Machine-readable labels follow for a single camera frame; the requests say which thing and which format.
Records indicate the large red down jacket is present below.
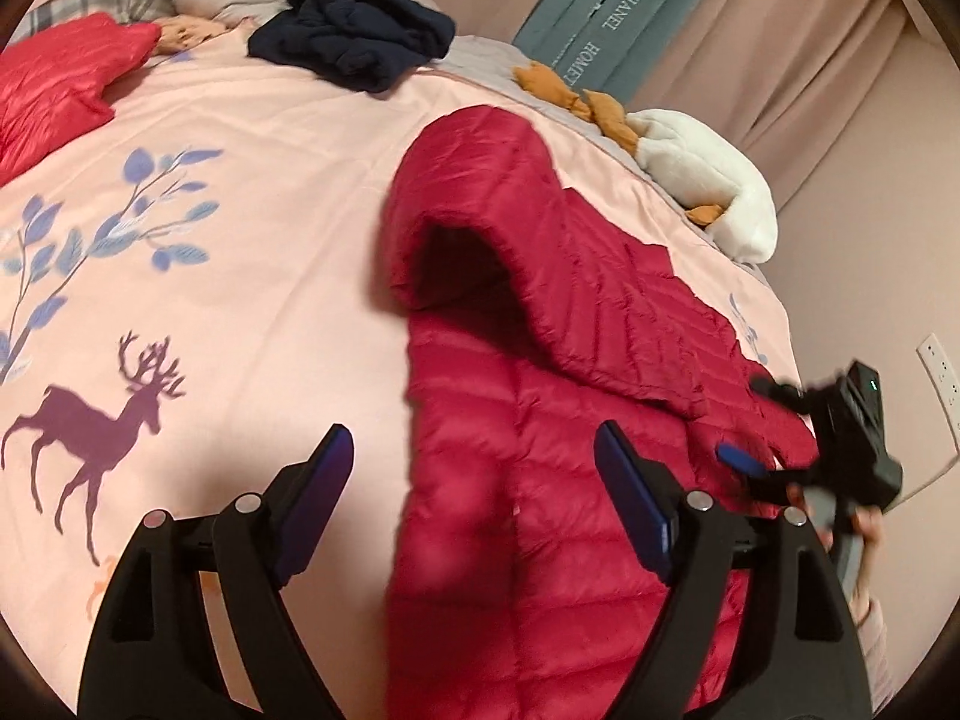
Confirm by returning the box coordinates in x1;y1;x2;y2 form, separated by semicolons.
382;106;815;718

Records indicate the pink sleeve right forearm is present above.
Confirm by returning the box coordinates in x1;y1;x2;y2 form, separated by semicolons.
851;596;893;715

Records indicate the person's right hand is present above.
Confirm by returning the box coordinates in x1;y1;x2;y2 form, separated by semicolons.
785;484;886;628

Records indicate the white goose plush toy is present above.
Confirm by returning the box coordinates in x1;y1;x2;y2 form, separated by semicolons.
512;62;779;265

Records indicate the pink curtain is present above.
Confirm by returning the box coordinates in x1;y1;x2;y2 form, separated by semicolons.
433;0;908;205

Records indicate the pink deer print duvet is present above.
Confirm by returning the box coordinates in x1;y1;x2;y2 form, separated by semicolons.
2;32;796;718

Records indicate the small red down jacket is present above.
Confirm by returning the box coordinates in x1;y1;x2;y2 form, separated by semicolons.
2;11;161;184

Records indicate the navy blue garment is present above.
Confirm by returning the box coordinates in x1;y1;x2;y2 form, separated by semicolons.
247;0;455;94

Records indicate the small orange garment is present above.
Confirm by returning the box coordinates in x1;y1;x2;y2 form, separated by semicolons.
155;15;228;55

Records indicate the white power cable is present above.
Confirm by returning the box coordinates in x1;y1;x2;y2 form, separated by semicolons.
895;452;960;508

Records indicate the white wall socket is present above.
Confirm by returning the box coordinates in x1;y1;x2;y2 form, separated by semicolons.
916;333;960;445

